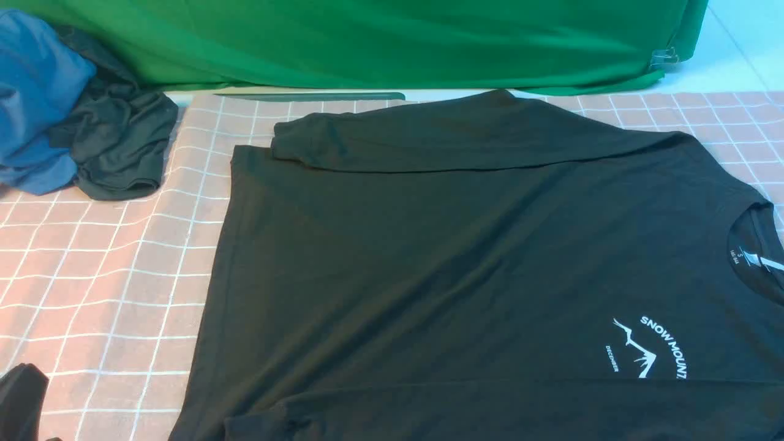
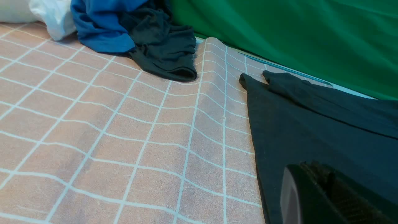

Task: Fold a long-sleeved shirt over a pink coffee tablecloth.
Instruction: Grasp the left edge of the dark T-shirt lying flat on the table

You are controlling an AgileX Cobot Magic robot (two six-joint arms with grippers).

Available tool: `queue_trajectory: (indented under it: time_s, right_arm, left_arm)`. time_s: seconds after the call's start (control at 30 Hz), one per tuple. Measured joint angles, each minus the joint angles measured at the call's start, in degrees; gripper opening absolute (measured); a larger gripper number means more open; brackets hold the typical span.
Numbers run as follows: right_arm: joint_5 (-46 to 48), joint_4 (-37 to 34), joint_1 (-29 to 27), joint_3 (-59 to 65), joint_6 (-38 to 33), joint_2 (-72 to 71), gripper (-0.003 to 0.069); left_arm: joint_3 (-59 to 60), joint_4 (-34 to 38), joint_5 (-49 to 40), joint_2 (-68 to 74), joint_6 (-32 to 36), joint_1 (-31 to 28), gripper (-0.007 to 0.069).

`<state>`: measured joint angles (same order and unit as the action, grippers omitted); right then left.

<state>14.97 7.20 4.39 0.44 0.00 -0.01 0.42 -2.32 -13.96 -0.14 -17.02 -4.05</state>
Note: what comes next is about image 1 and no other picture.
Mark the pink grid tablecloth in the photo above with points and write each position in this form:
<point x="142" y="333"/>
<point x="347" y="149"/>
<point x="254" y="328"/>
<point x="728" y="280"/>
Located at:
<point x="107" y="298"/>

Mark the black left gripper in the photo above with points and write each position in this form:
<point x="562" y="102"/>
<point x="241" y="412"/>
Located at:
<point x="23" y="391"/>

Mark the dark green flat strip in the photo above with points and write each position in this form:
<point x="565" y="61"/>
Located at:
<point x="316" y="97"/>

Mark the dark crumpled garment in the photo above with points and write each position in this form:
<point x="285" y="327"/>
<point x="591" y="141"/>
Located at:
<point x="118" y="132"/>

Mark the dark gray long-sleeve shirt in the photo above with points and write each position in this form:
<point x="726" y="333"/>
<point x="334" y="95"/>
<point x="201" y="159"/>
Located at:
<point x="487" y="268"/>

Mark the green backdrop cloth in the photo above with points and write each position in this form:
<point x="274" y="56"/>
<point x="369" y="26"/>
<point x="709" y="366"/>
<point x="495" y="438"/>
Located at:
<point x="556" y="48"/>

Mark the clear binder clip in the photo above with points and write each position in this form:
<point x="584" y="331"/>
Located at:
<point x="661" y="59"/>

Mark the blue crumpled garment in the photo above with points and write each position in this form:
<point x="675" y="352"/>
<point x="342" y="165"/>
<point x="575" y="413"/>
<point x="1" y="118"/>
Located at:
<point x="41" y="81"/>

